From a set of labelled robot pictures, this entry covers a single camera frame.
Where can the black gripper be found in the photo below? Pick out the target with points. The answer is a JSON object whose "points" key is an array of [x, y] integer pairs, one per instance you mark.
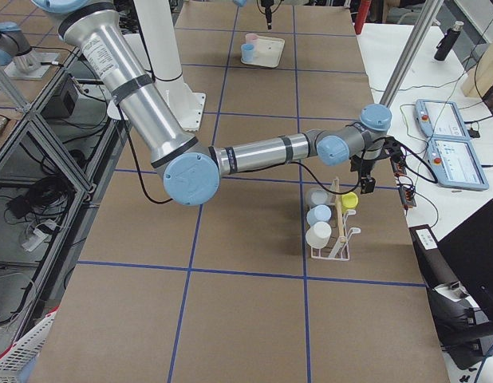
{"points": [[266, 16], [360, 164]]}

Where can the yellow plastic cup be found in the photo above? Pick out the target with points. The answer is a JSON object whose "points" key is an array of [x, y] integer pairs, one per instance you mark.
{"points": [[349, 201]]}

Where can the pink plastic cup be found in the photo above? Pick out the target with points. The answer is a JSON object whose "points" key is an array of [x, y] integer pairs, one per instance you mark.
{"points": [[251, 38]]}

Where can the grey plastic cup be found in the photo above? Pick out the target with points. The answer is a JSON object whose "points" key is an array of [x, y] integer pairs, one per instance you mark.
{"points": [[318, 196]]}

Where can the light blue plastic cup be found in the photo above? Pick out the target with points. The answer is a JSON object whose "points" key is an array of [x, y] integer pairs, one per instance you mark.
{"points": [[319, 213]]}

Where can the cream plastic cup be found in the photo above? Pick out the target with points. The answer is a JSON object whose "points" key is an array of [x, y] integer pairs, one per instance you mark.
{"points": [[318, 235]]}

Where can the cream plastic tray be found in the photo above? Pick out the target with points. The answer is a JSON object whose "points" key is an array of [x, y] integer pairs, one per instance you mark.
{"points": [[268, 52]]}

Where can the lower teach pendant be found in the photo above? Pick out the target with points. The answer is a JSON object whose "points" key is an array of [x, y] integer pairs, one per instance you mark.
{"points": [[455, 164]]}

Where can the teach pendant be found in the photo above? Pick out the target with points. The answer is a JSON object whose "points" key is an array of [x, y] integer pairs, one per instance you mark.
{"points": [[440, 118], [455, 164]]}

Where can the upper teach pendant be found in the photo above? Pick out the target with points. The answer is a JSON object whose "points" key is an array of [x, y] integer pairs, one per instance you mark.
{"points": [[440, 118]]}

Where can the black laptop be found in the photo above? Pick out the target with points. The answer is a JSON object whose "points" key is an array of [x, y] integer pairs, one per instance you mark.
{"points": [[465, 255]]}

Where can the black water bottle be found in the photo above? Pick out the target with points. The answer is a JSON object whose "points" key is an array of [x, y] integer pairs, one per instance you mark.
{"points": [[445, 45]]}

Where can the white perforated basket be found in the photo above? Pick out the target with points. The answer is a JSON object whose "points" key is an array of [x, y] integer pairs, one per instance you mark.
{"points": [[17, 362]]}

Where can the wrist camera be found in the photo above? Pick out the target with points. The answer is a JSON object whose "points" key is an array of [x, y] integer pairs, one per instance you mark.
{"points": [[392, 149]]}

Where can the white wire cup rack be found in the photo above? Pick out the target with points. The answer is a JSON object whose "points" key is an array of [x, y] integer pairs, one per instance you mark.
{"points": [[337, 249]]}

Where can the white camera pillar base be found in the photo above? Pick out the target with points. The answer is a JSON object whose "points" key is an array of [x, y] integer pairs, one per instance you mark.
{"points": [[157, 50]]}

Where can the aluminium frame post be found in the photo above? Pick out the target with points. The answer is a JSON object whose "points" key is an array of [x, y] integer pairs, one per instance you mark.
{"points": [[415, 39]]}

